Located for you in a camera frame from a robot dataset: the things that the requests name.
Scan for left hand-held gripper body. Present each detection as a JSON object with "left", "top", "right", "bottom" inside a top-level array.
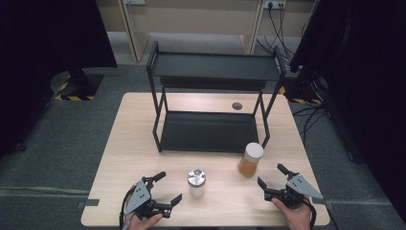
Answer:
[{"left": 124, "top": 176, "right": 173, "bottom": 220}]

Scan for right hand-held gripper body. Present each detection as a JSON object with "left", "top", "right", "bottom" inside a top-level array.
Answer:
[{"left": 263, "top": 172, "right": 325, "bottom": 210}]

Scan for orange jar with white lid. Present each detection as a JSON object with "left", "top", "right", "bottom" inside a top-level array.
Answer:
[{"left": 237, "top": 142, "right": 265, "bottom": 179}]

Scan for clear jar with silver lid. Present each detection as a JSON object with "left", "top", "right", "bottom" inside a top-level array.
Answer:
[{"left": 187, "top": 168, "right": 207, "bottom": 198}]

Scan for black metal two-tier shelf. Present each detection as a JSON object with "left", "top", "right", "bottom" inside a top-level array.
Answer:
[{"left": 146, "top": 40, "right": 287, "bottom": 154}]

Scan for person's left hand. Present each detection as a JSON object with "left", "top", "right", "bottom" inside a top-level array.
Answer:
[{"left": 123, "top": 185, "right": 164, "bottom": 230}]

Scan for person's right hand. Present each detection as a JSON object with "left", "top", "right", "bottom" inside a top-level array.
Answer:
[{"left": 270, "top": 196, "right": 313, "bottom": 230}]

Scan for grey floor tape strip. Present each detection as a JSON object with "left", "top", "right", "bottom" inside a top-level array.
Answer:
[{"left": 76, "top": 197, "right": 101, "bottom": 209}]

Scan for stand base with hazard tape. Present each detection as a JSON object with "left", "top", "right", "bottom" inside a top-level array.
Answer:
[
  {"left": 50, "top": 67, "right": 105, "bottom": 103},
  {"left": 277, "top": 74, "right": 324, "bottom": 105}
]

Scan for black curtain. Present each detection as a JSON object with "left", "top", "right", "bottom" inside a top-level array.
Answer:
[
  {"left": 289, "top": 0, "right": 406, "bottom": 223},
  {"left": 0, "top": 0, "right": 118, "bottom": 158}
]

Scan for white desk leg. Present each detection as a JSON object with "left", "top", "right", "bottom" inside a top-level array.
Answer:
[
  {"left": 239, "top": 0, "right": 266, "bottom": 56},
  {"left": 116, "top": 0, "right": 151, "bottom": 62}
]

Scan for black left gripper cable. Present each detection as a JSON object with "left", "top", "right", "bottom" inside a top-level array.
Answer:
[{"left": 118, "top": 184, "right": 138, "bottom": 230}]

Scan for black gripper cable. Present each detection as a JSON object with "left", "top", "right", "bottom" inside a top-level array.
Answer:
[
  {"left": 303, "top": 196, "right": 318, "bottom": 230},
  {"left": 118, "top": 184, "right": 138, "bottom": 230}
]

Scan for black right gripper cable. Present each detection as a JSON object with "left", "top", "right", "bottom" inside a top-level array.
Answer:
[{"left": 303, "top": 196, "right": 318, "bottom": 230}]

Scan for tangled black floor cables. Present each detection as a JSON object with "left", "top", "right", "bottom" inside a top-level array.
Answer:
[{"left": 290, "top": 101, "right": 331, "bottom": 147}]

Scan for black power cable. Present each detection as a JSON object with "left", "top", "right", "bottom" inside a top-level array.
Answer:
[
  {"left": 278, "top": 3, "right": 288, "bottom": 52},
  {"left": 267, "top": 2, "right": 293, "bottom": 57}
]

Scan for white wall power outlet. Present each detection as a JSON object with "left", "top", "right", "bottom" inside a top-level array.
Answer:
[{"left": 262, "top": 0, "right": 287, "bottom": 10}]

